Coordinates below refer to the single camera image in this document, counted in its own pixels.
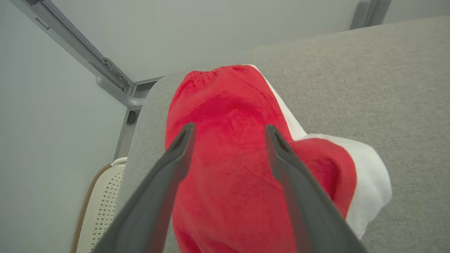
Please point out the grey metal frame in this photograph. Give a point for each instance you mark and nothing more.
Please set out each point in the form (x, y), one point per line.
(116, 93)

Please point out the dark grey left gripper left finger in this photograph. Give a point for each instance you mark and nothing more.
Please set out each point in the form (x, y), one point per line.
(158, 189)

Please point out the red shorts with white stripe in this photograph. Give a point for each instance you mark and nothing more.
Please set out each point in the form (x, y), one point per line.
(228, 158)

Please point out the black caster wheel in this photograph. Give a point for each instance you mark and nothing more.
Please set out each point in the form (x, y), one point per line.
(132, 117)

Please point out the grey partition joint post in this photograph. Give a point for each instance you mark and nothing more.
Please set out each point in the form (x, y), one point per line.
(362, 14)

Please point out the grey fabric sofa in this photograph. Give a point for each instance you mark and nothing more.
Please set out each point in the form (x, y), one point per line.
(351, 88)

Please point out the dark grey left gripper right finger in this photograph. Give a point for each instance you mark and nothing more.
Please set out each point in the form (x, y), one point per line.
(306, 203)

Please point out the cream perforated laundry basket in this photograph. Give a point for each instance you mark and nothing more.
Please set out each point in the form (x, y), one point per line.
(102, 211)

